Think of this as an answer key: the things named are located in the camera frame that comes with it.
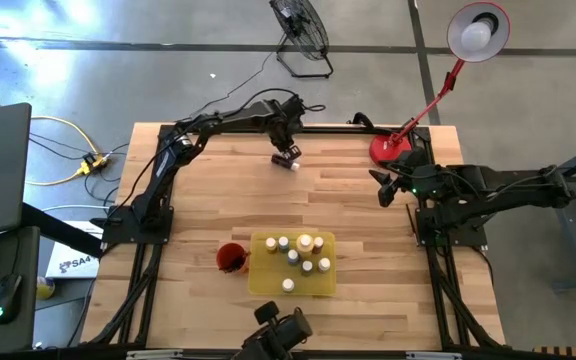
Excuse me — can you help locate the yellow power plug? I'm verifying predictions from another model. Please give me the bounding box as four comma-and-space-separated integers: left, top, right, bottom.
78, 153, 107, 174

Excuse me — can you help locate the yellow power cable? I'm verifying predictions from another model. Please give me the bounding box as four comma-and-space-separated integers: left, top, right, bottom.
0, 79, 107, 187

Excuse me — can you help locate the black tan striped object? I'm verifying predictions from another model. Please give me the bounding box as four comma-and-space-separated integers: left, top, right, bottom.
532, 345, 576, 360

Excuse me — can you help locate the white metal bracket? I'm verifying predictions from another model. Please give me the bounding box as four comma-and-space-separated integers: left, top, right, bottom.
126, 349, 184, 360
406, 351, 463, 360

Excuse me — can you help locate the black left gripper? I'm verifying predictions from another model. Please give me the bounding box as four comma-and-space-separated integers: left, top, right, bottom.
266, 97, 305, 161

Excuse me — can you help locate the dark grey side desk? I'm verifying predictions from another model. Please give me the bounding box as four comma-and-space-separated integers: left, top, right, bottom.
0, 225, 42, 354

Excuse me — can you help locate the white printed box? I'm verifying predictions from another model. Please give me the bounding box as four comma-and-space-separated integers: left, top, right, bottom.
45, 219, 104, 280

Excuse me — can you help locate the black handheld device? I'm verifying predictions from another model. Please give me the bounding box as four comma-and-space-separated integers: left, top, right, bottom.
231, 299, 315, 360

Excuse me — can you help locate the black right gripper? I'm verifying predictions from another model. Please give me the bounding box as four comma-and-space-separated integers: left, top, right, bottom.
369, 146, 444, 207

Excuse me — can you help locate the black computer mouse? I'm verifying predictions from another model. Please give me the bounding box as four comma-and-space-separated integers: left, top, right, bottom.
0, 273, 24, 325

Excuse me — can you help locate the black floor fan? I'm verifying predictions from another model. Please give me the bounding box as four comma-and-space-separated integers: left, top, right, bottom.
269, 0, 335, 80

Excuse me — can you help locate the yellow translucent plastic bin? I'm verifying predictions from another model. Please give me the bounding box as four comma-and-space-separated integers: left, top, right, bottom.
247, 230, 339, 297

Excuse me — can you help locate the red desk lamp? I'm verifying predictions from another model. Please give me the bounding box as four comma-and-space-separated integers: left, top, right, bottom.
369, 1, 512, 170

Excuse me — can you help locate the black fan cable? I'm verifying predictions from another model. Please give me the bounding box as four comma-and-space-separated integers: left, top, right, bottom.
187, 49, 282, 121

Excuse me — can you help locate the large yellow paint bottle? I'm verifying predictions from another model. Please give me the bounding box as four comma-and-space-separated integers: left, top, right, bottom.
295, 233, 315, 259

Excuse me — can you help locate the white cable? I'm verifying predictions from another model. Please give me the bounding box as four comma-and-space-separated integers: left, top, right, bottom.
41, 202, 110, 214

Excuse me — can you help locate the yellow round object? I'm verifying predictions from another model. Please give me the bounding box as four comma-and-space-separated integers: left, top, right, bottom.
36, 277, 57, 301

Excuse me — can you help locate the orange plastic cup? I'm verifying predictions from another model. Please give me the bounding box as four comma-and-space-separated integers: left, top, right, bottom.
215, 242, 250, 275

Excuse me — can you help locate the black table edge rail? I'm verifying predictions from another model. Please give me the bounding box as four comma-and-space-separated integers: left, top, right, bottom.
0, 344, 576, 360

